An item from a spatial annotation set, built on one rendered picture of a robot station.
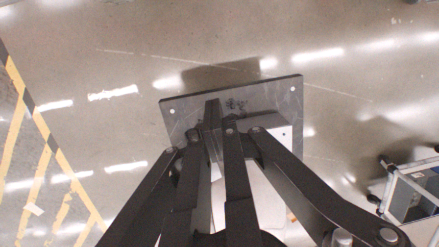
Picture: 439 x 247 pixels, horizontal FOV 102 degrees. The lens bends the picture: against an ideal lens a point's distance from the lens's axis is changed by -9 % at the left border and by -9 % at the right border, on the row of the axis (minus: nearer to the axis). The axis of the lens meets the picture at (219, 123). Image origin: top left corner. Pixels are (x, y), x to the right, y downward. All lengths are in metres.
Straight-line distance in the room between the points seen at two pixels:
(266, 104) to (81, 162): 1.06
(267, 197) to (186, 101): 0.39
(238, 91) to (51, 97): 0.92
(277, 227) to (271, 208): 0.04
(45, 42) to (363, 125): 1.69
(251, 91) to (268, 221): 0.40
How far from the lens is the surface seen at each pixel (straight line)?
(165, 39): 0.95
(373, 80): 1.30
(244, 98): 0.67
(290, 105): 0.73
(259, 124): 0.64
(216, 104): 0.19
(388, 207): 1.70
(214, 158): 0.16
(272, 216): 0.47
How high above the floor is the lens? 0.93
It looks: 66 degrees down
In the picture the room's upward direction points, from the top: 170 degrees clockwise
